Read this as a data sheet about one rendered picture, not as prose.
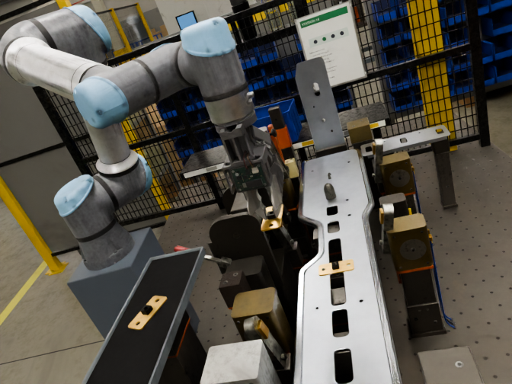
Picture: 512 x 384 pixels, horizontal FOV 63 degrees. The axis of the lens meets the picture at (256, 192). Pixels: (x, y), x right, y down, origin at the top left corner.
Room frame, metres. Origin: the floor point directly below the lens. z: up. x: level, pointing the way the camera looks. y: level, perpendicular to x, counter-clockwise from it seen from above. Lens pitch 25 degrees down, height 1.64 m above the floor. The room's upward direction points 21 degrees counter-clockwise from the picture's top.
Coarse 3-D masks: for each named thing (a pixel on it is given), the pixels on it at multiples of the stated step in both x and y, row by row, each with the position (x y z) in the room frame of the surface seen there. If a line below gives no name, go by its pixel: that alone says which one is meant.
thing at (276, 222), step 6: (282, 204) 0.75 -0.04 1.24; (270, 210) 0.74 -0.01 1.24; (282, 210) 0.72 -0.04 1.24; (270, 216) 0.70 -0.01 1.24; (264, 222) 0.70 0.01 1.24; (270, 222) 0.69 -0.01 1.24; (276, 222) 0.69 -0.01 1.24; (264, 228) 0.68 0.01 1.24; (270, 228) 0.67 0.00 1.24; (276, 228) 0.67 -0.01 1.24
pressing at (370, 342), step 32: (320, 160) 1.41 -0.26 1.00; (352, 160) 1.31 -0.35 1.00; (320, 192) 1.18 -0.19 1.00; (352, 192) 1.11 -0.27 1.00; (320, 224) 1.00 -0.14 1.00; (352, 224) 0.95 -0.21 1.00; (320, 256) 0.86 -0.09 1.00; (352, 256) 0.82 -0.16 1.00; (320, 288) 0.75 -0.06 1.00; (352, 288) 0.72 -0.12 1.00; (320, 320) 0.66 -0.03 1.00; (352, 320) 0.63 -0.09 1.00; (384, 320) 0.60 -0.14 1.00; (320, 352) 0.58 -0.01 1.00; (352, 352) 0.56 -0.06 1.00; (384, 352) 0.53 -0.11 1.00
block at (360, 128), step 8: (360, 120) 1.49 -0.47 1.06; (368, 120) 1.46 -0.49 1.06; (352, 128) 1.44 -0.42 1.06; (360, 128) 1.43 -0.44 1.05; (368, 128) 1.43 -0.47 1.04; (352, 136) 1.44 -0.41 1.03; (360, 136) 1.43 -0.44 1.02; (368, 136) 1.43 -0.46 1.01; (352, 144) 1.45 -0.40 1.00; (360, 144) 1.44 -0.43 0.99; (368, 160) 1.44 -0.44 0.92; (368, 168) 1.44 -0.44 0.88; (368, 176) 1.44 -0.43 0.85; (376, 184) 1.43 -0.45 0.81; (376, 192) 1.44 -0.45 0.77; (376, 200) 1.44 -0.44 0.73; (376, 208) 1.44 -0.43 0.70
